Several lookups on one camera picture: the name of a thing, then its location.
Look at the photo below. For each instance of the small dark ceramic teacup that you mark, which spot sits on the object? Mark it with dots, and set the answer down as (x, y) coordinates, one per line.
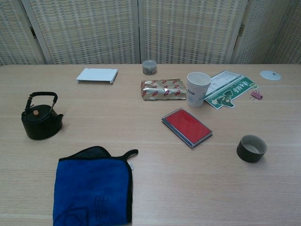
(244, 155)

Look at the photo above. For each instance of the black cast iron teapot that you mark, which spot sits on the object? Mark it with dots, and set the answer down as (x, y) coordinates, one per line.
(40, 127)

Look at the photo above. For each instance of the white paper cup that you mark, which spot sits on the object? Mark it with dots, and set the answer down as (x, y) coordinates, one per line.
(195, 94)

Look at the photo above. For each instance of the gold foil tea package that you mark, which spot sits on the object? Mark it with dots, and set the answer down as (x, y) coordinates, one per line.
(162, 90)

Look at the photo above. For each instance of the red ink pad case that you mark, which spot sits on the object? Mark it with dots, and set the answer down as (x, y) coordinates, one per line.
(188, 126)

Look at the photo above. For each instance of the small round patterned tin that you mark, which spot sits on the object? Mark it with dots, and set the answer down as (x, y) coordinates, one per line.
(149, 68)

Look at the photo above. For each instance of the white plastic tray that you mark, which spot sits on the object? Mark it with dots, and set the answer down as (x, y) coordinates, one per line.
(96, 75)

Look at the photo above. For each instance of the green white flattened carton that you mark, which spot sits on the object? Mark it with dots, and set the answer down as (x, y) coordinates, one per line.
(232, 91)

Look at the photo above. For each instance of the blue microfiber towel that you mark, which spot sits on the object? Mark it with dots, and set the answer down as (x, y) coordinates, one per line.
(94, 183)

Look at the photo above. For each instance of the woven folding screen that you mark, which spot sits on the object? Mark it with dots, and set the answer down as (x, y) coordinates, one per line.
(94, 30)

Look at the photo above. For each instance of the pink binder clip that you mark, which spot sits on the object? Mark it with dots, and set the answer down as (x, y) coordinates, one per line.
(257, 95)

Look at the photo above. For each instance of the white round grommet cover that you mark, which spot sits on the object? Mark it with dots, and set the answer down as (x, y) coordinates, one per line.
(268, 75)

